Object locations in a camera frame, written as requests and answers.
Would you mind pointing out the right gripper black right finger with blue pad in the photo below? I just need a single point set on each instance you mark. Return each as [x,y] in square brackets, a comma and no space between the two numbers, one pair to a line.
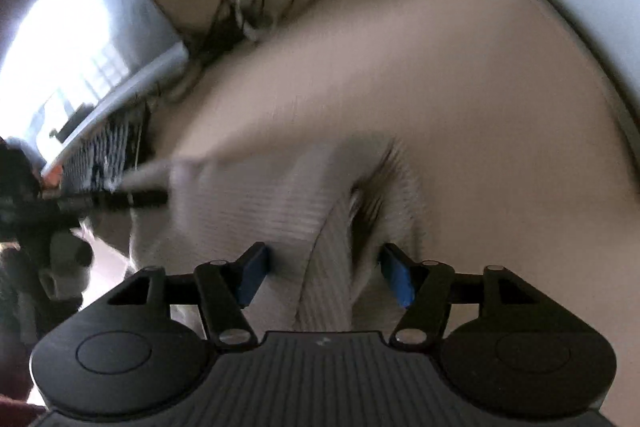
[444,308]

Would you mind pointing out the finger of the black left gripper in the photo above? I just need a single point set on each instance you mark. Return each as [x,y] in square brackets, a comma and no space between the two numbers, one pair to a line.
[112,201]

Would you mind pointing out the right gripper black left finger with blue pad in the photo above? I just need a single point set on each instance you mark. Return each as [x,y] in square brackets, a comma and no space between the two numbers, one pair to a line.
[220,289]

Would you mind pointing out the beige ribbed knit garment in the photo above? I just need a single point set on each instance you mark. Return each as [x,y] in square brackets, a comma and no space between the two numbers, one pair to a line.
[324,209]

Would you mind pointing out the black computer keyboard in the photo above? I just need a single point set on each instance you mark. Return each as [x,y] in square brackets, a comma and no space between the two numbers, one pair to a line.
[120,145]

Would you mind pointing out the black curved computer monitor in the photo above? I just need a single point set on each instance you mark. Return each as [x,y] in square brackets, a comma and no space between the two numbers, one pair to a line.
[67,65]

